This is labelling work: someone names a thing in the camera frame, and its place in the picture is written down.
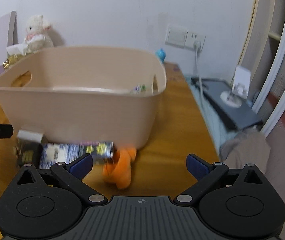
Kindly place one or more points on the black box gold character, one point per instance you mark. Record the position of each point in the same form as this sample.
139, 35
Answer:
28, 152

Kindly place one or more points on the small white box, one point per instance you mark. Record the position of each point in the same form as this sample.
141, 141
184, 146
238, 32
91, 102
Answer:
30, 136

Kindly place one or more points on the tissue box with tissue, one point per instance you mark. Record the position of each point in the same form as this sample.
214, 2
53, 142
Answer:
18, 51

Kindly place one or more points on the beige plastic storage basket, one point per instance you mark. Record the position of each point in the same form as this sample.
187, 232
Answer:
82, 94

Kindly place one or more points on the white wall socket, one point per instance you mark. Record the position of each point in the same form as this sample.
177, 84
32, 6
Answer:
194, 41

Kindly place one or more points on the dark grey laptop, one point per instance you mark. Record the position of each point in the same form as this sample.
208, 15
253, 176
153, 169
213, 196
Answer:
233, 118

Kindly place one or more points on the small blue bird figurine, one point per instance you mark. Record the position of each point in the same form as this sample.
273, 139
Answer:
161, 54

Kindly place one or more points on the blue white patterned box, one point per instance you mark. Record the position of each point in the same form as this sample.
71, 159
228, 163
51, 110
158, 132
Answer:
55, 153

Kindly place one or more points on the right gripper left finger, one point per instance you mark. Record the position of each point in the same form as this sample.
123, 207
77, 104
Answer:
70, 177

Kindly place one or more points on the black box yellow stars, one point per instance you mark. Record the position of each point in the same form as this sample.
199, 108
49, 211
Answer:
101, 151

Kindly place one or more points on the orange cloth toy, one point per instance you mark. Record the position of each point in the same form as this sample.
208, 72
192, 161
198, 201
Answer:
119, 172

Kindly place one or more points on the white wall switch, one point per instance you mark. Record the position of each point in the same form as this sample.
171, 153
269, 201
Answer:
176, 36

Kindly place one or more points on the grey cloth garment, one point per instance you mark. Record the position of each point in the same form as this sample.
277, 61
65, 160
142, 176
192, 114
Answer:
248, 146

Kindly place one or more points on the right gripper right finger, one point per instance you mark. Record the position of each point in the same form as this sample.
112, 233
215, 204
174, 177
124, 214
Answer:
209, 177

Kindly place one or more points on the white plush bunny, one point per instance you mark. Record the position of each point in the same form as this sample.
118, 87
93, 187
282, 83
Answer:
37, 37

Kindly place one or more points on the white phone stand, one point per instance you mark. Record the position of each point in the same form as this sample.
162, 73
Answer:
240, 88

